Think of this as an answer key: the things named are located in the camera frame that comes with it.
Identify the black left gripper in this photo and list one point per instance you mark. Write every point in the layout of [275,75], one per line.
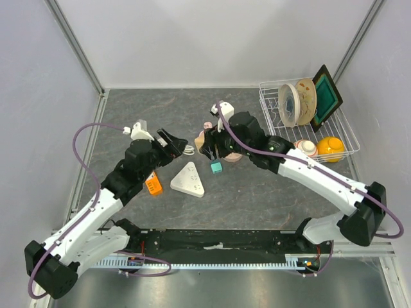
[174,148]

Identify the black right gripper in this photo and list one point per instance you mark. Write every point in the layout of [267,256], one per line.
[213,136]

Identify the beige cube socket adapter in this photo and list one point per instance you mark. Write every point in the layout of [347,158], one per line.
[199,142]

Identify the teal charger adapter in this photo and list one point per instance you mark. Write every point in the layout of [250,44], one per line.
[216,167]

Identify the pink round power strip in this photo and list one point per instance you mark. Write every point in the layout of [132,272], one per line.
[233,157]

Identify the white triangular power strip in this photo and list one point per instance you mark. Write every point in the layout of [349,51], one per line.
[187,181]

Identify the orange power strip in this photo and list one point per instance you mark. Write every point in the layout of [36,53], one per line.
[153,184]

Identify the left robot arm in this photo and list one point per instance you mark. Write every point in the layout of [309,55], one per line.
[59,261]

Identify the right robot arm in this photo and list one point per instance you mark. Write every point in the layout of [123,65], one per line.
[358,217]

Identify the cream plate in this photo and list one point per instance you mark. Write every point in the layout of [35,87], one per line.
[289,105]

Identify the red white patterned bowl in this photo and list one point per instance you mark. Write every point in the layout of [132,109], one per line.
[307,147]

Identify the beige patterned plate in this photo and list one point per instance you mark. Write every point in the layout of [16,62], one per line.
[308,100]

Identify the yellow bowl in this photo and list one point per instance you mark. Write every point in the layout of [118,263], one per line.
[331,149]

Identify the green square dish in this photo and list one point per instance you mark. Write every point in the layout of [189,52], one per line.
[328,98]

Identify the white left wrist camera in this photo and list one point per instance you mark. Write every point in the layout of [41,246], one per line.
[138,131]

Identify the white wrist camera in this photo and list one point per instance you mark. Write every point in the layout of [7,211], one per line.
[138,131]
[223,111]

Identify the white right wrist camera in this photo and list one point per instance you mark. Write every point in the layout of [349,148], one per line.
[223,111]

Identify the white wire dish rack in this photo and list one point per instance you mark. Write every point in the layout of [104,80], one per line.
[336,126]

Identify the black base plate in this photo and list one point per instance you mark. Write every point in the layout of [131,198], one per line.
[221,245]

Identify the grey cable duct rail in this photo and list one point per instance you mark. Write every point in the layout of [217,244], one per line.
[123,262]

